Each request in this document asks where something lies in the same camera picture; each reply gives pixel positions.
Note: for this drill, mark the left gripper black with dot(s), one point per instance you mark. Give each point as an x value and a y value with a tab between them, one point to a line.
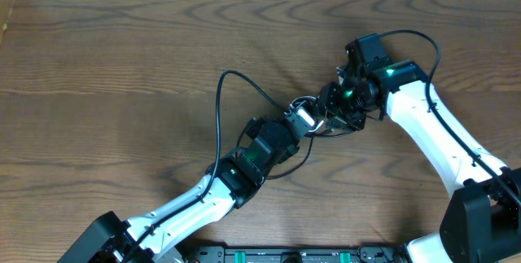
291	124

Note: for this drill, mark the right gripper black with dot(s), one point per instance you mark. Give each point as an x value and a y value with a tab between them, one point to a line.
326	100

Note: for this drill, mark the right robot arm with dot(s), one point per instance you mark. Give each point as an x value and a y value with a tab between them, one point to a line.
482	222

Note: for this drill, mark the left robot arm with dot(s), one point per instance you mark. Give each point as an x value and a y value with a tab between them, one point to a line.
227	184

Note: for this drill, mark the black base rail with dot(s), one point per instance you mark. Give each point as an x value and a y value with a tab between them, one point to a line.
364	254

